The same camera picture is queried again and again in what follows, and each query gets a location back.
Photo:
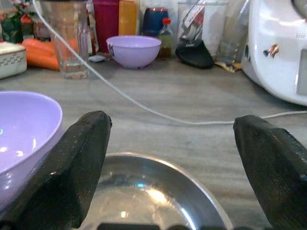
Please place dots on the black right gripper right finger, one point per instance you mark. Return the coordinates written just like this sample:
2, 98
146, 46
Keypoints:
275, 167

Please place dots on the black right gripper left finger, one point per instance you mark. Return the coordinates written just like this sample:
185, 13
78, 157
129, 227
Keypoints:
69, 167

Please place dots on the large lilac plastic bowl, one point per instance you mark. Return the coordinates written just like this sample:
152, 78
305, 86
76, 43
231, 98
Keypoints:
21, 127

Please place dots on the stainless steel deep plate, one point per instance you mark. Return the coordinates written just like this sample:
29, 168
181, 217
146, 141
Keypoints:
153, 191

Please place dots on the yellow wrapper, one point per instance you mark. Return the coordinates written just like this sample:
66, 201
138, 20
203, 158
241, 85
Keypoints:
227, 66

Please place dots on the small white packet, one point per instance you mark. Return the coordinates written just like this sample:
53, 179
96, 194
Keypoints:
97, 58

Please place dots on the orange carrot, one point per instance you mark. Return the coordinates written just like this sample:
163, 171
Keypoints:
39, 54

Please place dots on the white kitchen appliance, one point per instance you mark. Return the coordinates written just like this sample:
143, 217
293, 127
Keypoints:
275, 48

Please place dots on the white patterned lidded container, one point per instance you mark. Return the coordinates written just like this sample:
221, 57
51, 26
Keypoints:
10, 60

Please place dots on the clear glass jar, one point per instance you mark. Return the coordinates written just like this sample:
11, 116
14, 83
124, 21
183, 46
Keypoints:
69, 36

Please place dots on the small lilac plastic bowl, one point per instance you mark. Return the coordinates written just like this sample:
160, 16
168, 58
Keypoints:
134, 52

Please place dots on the black pouch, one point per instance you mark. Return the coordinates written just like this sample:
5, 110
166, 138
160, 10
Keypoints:
194, 56

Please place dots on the magenta plastic cup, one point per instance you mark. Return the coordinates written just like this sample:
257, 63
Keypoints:
105, 24

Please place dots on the green plant with red flowers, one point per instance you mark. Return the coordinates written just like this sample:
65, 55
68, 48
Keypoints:
12, 24

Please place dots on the small red-capped bottle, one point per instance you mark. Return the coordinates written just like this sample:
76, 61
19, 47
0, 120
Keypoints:
165, 40

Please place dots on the orange plastic container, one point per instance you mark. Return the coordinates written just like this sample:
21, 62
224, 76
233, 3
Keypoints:
127, 18

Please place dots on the clear plastic bag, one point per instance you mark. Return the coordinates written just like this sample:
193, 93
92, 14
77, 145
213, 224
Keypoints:
192, 21

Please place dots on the dark blue cup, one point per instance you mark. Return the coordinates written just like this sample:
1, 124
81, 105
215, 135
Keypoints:
154, 21

